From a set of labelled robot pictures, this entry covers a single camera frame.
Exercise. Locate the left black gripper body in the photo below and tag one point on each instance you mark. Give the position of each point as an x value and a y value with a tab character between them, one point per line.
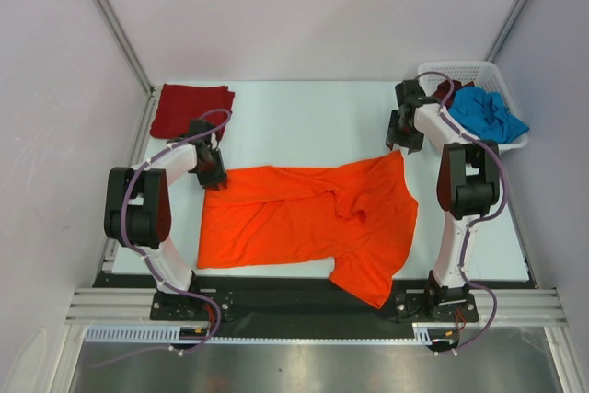
213	172

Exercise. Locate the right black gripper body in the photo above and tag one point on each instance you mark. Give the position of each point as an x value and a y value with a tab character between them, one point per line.
401	132

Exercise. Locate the orange t shirt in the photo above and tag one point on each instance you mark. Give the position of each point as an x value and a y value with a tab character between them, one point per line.
361	215

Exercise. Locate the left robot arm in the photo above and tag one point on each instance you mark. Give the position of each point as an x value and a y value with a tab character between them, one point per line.
138	215

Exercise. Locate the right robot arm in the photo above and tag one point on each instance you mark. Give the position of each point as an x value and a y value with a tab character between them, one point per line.
468	185

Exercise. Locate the dark red shirt in basket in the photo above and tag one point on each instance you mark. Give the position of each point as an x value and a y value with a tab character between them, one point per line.
445	87

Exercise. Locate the folded dark red shirt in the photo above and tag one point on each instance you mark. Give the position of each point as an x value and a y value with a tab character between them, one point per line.
178	105

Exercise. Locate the blue crumpled t shirt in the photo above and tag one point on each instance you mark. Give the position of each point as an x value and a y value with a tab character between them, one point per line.
485	115

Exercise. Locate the white plastic basket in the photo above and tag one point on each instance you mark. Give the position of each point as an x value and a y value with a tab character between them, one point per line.
482	74

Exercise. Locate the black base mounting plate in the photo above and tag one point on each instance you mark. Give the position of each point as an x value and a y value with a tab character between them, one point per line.
309	302

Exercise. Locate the white slotted cable duct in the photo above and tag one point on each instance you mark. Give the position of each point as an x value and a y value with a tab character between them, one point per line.
405	333

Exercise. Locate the right aluminium frame post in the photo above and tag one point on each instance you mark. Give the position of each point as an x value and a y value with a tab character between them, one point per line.
509	24

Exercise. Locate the aluminium frame post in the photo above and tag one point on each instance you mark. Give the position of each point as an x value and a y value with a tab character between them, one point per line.
509	24
122	40

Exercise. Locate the left aluminium frame post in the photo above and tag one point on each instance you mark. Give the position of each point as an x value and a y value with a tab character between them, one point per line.
122	40

